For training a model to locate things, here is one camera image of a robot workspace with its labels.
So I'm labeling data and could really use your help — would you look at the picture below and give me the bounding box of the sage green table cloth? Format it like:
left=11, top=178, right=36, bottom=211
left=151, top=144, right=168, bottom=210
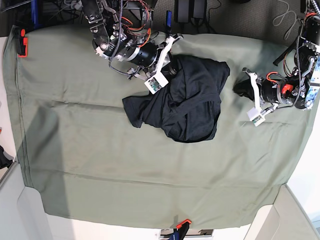
left=3, top=26, right=317, bottom=229

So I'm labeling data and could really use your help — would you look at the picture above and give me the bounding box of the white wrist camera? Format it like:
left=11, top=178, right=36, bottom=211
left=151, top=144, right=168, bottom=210
left=242, top=67, right=279, bottom=127
left=144, top=33, right=183, bottom=95

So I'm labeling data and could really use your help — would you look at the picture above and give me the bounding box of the middle rear orange clamp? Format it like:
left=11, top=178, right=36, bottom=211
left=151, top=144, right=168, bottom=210
left=165, top=10, right=172, bottom=36

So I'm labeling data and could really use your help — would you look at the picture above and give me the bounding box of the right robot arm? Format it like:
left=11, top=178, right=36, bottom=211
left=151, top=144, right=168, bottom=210
left=82, top=0, right=183, bottom=80

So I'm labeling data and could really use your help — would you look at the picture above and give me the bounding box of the black power adapter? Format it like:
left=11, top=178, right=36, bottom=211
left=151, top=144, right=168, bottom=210
left=174, top=0, right=207, bottom=24

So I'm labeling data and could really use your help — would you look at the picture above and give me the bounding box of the front orange black clamp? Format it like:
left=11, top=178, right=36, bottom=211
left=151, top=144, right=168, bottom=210
left=168, top=219, right=192, bottom=240

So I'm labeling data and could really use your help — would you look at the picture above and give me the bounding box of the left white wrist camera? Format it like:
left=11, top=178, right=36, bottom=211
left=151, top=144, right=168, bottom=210
left=242, top=67, right=279, bottom=127

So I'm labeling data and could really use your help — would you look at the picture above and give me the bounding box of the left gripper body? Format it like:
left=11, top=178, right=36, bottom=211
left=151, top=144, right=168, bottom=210
left=257, top=77, right=303, bottom=110

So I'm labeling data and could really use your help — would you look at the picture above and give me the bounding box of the left rear orange clamp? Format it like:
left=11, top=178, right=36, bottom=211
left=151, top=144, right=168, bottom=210
left=14, top=27, right=28, bottom=58

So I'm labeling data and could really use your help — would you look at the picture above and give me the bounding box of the grey metal stand bracket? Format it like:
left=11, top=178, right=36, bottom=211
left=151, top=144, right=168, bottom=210
left=140, top=6, right=154, bottom=27

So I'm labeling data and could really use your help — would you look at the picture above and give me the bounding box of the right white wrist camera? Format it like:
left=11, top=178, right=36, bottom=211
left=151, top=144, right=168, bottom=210
left=144, top=33, right=183, bottom=95

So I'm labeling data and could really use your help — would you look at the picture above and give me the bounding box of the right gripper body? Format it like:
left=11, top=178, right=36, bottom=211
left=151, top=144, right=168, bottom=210
left=119, top=41, right=167, bottom=80

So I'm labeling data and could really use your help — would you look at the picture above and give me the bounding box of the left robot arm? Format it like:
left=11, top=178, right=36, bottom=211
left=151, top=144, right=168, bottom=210
left=233, top=0, right=320, bottom=115

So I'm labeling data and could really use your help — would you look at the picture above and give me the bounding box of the dark navy T-shirt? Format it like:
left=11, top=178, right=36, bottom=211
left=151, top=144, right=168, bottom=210
left=122, top=54, right=230, bottom=143

